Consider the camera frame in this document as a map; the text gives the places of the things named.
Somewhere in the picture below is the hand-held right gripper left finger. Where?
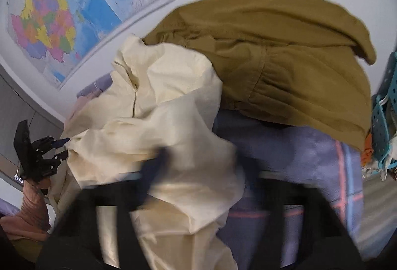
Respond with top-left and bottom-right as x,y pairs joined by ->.
35,147 -> 170,270

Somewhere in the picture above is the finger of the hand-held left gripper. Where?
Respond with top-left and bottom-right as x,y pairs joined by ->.
38,150 -> 69,178
35,137 -> 70,151

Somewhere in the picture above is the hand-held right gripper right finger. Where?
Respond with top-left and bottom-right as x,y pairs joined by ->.
239,153 -> 365,270

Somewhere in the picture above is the cream garment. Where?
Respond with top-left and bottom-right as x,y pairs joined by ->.
48,34 -> 249,270

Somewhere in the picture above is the grey wooden panel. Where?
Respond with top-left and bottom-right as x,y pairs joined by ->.
0,73 -> 64,177

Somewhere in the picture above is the purple plaid bed sheet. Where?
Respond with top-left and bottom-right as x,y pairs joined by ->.
76,71 -> 365,270

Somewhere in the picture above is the orange cloth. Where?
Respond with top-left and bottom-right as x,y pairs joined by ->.
361,133 -> 375,167

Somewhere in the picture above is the olive brown garment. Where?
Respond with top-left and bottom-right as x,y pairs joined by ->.
144,0 -> 377,153

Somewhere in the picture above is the white cloth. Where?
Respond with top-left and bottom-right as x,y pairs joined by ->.
376,130 -> 397,181

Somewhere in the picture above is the teal perforated plastic basket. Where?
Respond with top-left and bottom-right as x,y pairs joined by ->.
384,51 -> 397,97
371,95 -> 392,166

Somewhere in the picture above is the colourful wall map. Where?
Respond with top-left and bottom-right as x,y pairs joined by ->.
6,0 -> 179,89

